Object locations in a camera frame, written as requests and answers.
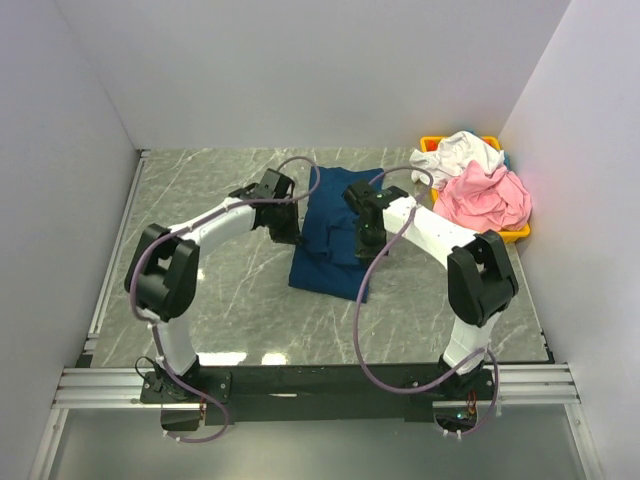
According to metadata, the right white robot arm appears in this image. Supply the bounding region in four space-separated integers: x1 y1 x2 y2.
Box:
343 180 519 399

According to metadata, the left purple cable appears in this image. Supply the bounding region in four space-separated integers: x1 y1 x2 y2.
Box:
127 155 324 445

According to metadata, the dark blue t shirt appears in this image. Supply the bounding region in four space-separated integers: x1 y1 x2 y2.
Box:
288 167 383 301

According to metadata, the pink t shirt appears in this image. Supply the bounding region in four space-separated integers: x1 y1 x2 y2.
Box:
433 161 532 232

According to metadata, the purple cable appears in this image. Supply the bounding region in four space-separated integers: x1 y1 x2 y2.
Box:
352 166 500 439
127 155 324 445

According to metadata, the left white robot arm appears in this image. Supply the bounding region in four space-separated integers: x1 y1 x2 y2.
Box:
125 169 302 402

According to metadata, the yellow plastic bin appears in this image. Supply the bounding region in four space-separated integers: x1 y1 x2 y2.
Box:
420 136 531 243

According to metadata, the black base beam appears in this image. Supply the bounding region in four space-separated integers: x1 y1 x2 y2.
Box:
140 365 495 431

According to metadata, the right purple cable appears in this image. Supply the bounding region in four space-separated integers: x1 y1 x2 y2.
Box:
352 166 500 439

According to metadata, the white t shirt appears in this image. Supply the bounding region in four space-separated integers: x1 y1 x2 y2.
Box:
409 131 505 191

